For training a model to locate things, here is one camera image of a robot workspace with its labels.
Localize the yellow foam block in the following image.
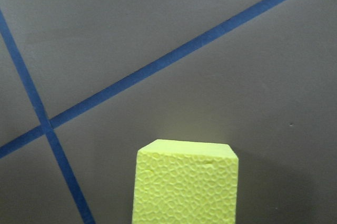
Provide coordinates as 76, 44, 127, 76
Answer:
132, 139, 239, 223

